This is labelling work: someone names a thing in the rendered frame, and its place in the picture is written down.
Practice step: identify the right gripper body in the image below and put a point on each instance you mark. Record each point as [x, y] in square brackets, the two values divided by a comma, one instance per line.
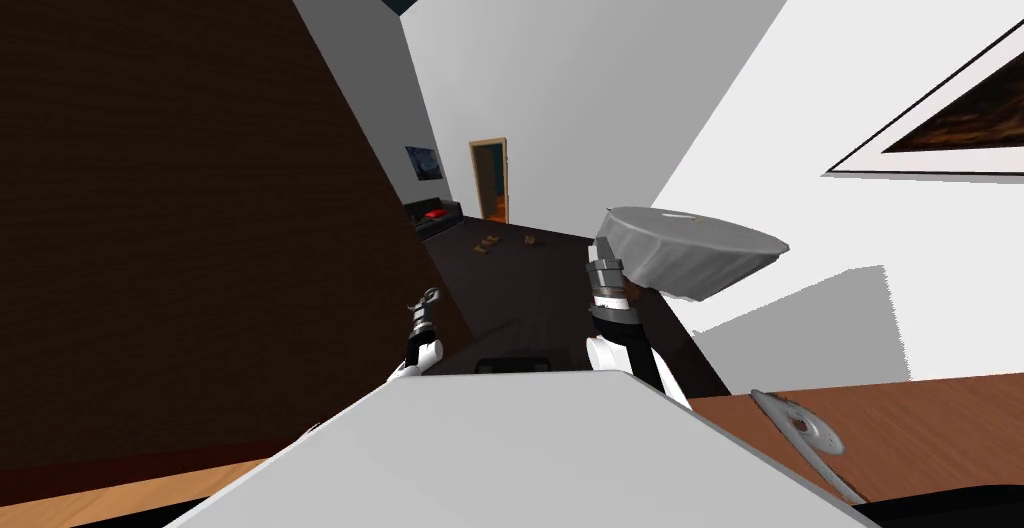
[606, 276]

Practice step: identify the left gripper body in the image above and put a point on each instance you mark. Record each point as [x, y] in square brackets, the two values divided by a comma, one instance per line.
[422, 316]

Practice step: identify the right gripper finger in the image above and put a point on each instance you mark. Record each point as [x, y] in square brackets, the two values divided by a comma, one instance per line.
[607, 250]
[594, 254]

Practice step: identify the black sofa with red cushion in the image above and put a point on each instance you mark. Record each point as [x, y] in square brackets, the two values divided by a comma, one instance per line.
[432, 216]

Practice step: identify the round table with grey cloth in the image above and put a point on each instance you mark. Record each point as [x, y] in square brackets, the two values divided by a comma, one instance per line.
[688, 252]

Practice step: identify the wooden framed doorway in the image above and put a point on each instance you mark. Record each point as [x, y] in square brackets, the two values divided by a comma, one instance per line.
[490, 180]

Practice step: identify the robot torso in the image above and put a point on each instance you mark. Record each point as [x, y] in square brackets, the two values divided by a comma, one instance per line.
[512, 456]

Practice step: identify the brown wooden door leaf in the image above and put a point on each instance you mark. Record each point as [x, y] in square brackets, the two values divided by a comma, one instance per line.
[920, 424]

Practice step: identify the white framed dark picture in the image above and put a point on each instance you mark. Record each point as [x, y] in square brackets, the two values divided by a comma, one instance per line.
[960, 124]

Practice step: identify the small dark blue wall picture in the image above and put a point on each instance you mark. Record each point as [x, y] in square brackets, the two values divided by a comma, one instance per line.
[424, 163]

